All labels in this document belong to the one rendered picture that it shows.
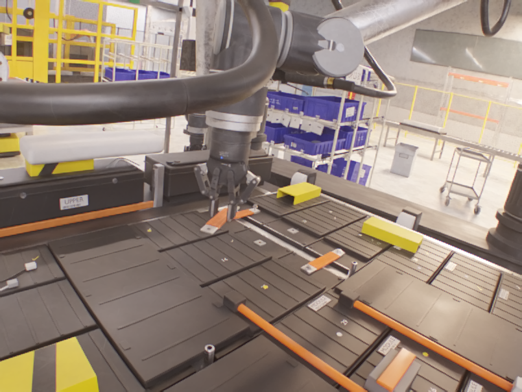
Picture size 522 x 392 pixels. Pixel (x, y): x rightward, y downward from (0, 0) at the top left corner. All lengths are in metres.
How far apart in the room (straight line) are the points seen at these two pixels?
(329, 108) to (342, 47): 2.69
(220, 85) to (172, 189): 0.71
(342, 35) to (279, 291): 0.47
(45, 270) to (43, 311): 0.11
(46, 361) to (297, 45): 0.57
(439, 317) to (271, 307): 0.32
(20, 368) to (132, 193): 0.57
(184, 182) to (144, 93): 0.74
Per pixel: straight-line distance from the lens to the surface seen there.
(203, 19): 1.86
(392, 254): 0.90
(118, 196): 0.89
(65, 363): 0.44
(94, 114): 0.25
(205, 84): 0.27
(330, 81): 1.13
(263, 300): 0.61
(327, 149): 3.44
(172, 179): 0.96
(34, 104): 0.26
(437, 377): 0.58
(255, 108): 0.59
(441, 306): 0.74
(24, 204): 0.82
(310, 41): 0.61
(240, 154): 0.61
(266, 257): 0.74
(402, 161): 6.97
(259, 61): 0.33
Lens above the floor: 1.37
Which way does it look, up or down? 19 degrees down
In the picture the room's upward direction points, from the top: 9 degrees clockwise
